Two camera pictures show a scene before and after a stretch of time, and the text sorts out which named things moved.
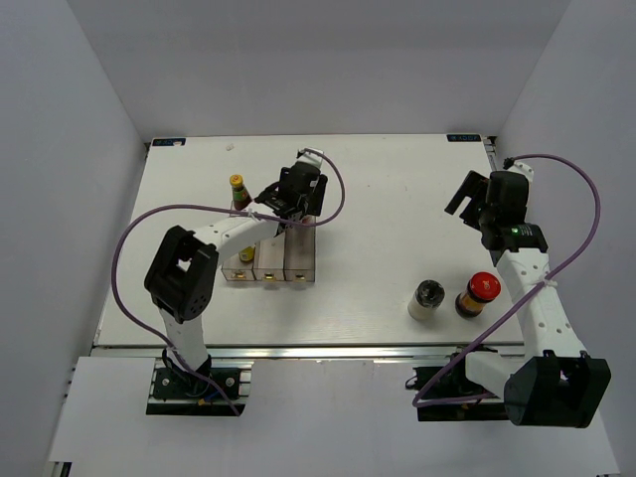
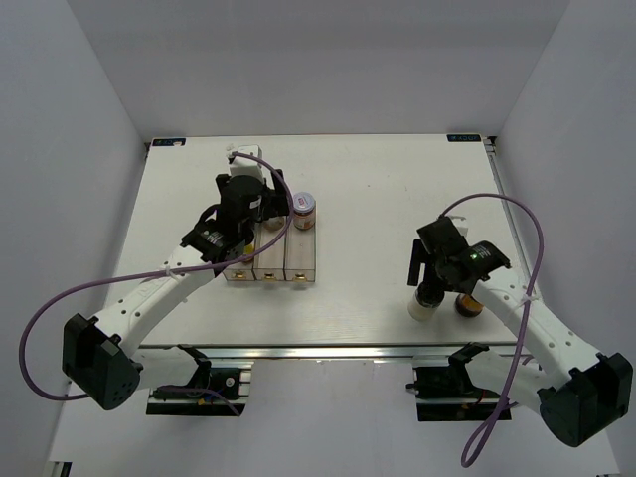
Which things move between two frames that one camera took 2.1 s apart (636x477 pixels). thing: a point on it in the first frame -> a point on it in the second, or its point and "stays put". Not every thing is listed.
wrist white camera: [309, 157] -> [241, 166]
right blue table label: [463, 138] stays put
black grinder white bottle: [427, 296] stays put
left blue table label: [169, 142] stays put
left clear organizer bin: [238, 269] stays put
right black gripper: [474, 187] -> [419, 256]
